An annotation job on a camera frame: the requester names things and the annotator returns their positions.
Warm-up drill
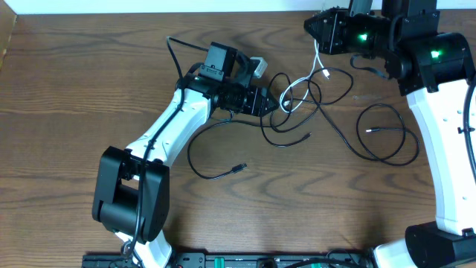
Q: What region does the thin black cable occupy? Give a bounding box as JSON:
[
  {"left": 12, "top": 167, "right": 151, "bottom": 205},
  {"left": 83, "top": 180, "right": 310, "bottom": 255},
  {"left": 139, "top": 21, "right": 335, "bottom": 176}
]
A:
[{"left": 259, "top": 66, "right": 421, "bottom": 168}]

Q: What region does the white usb cable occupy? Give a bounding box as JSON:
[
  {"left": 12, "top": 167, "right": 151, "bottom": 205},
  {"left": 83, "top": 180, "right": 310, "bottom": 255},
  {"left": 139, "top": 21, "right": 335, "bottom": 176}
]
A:
[{"left": 278, "top": 39, "right": 331, "bottom": 115}]

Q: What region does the black usb cable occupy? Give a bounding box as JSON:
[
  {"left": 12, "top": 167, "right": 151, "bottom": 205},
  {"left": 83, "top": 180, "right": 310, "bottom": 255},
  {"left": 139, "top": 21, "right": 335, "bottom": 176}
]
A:
[{"left": 186, "top": 72, "right": 295, "bottom": 181}]

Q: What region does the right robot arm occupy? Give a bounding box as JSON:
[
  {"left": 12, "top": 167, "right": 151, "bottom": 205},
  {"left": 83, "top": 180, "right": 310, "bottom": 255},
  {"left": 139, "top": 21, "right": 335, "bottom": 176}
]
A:
[{"left": 303, "top": 0, "right": 475, "bottom": 267}]

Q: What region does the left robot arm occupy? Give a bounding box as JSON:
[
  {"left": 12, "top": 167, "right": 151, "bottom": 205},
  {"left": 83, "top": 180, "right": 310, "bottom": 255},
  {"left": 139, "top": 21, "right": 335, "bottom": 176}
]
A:
[{"left": 91, "top": 42, "right": 279, "bottom": 267}]

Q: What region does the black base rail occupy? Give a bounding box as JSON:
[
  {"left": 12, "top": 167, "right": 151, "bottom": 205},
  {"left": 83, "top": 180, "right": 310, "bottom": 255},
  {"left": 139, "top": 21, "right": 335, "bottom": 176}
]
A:
[{"left": 81, "top": 251, "right": 374, "bottom": 268}]

